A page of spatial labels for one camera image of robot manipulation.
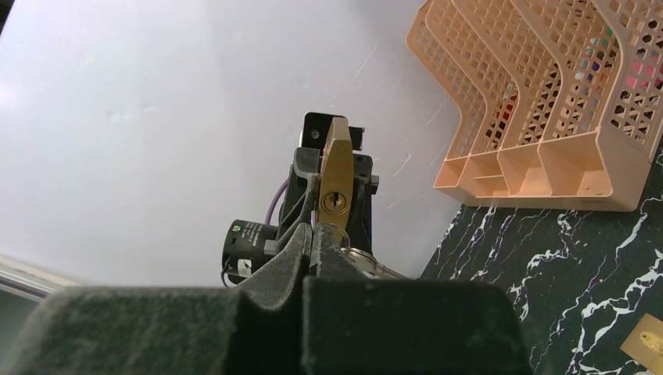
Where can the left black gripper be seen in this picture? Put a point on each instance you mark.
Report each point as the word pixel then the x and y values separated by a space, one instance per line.
pixel 300 205

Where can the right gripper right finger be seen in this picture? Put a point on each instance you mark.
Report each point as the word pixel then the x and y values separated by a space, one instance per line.
pixel 353 324

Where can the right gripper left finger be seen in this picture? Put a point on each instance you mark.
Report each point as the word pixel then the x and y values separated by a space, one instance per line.
pixel 254 328

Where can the brass padlock long shackle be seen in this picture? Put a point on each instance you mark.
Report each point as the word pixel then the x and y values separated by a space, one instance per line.
pixel 644 344

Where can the orange plastic file organizer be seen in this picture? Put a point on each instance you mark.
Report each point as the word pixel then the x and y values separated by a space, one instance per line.
pixel 560 101

